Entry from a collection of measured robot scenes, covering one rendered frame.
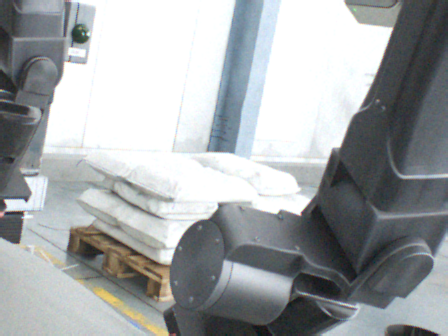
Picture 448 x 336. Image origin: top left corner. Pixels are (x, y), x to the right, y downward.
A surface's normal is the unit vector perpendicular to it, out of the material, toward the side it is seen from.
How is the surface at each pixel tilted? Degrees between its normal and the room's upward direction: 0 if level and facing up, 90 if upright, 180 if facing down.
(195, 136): 90
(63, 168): 90
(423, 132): 109
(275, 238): 28
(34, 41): 101
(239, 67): 90
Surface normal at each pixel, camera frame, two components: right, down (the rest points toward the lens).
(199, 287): -0.80, -0.32
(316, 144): 0.66, 0.21
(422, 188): 0.22, 0.59
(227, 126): -0.73, -0.06
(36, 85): 0.48, 0.38
